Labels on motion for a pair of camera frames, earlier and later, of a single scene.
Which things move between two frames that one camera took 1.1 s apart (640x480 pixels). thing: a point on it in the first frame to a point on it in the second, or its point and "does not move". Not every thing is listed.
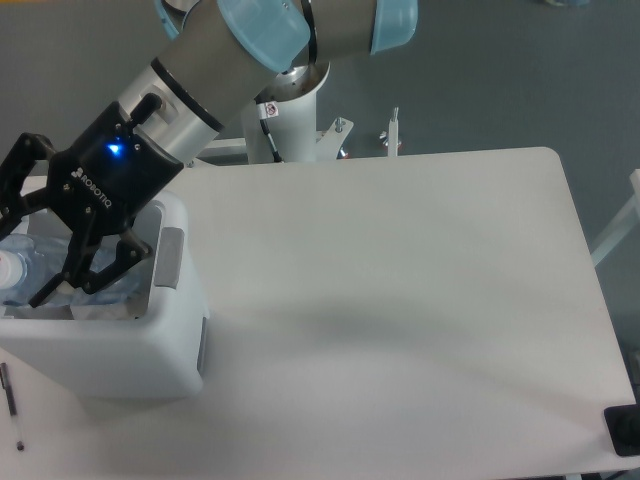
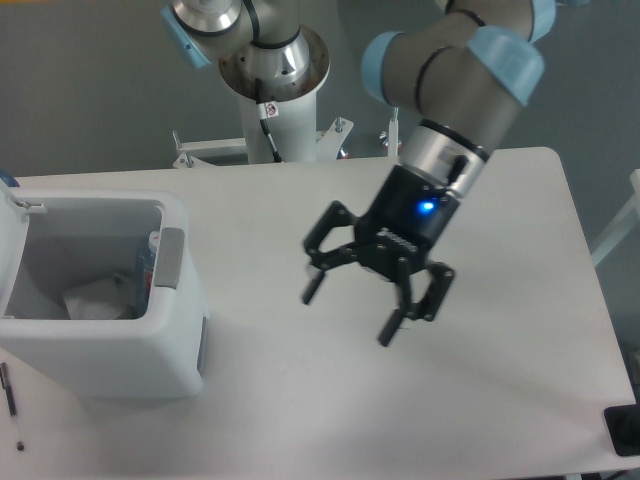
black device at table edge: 623,423 does not move
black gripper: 101,184 to 404,218
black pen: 11,402 does not move
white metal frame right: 630,219 does not move
